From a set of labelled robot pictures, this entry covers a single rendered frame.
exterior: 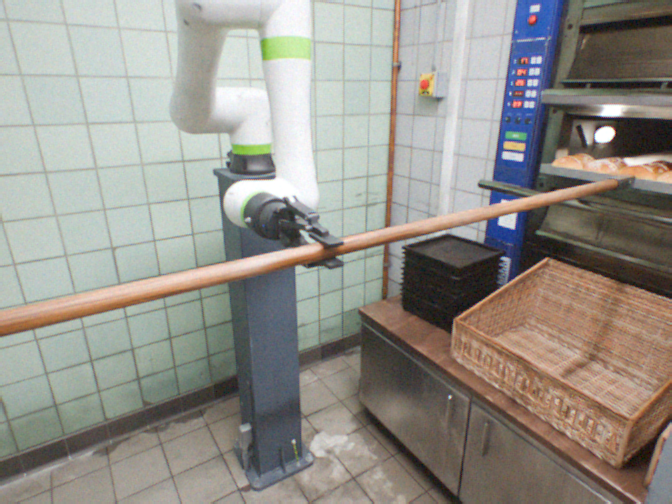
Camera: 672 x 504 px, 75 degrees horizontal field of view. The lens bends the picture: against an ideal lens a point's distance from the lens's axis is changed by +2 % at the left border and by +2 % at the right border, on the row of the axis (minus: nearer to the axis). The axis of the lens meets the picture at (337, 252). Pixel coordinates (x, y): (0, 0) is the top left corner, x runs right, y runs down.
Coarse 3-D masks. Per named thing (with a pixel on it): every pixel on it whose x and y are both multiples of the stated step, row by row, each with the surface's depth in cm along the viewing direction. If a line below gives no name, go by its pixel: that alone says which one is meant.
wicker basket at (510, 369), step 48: (528, 288) 160; (576, 288) 152; (624, 288) 140; (480, 336) 134; (528, 336) 159; (624, 336) 139; (528, 384) 123; (576, 384) 133; (624, 384) 134; (576, 432) 113; (624, 432) 102
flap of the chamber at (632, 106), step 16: (544, 96) 138; (560, 96) 134; (576, 96) 130; (592, 96) 126; (608, 96) 123; (624, 96) 120; (576, 112) 145; (592, 112) 139; (608, 112) 134; (624, 112) 130; (640, 112) 126; (656, 112) 122
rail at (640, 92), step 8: (584, 88) 128; (592, 88) 126; (600, 88) 125; (608, 88) 123; (616, 88) 121; (624, 88) 120; (632, 88) 118; (640, 88) 117; (648, 88) 115; (656, 88) 114; (640, 96) 117; (648, 96) 115; (656, 96) 114; (664, 96) 112
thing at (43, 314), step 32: (576, 192) 108; (416, 224) 82; (448, 224) 86; (256, 256) 66; (288, 256) 68; (320, 256) 71; (128, 288) 56; (160, 288) 58; (192, 288) 61; (0, 320) 49; (32, 320) 51; (64, 320) 53
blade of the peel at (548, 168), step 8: (544, 168) 145; (552, 168) 142; (560, 168) 140; (568, 168) 138; (568, 176) 138; (576, 176) 136; (584, 176) 134; (592, 176) 132; (600, 176) 130; (608, 176) 128; (640, 184) 122; (648, 184) 120; (656, 184) 119; (664, 184) 117; (664, 192) 117
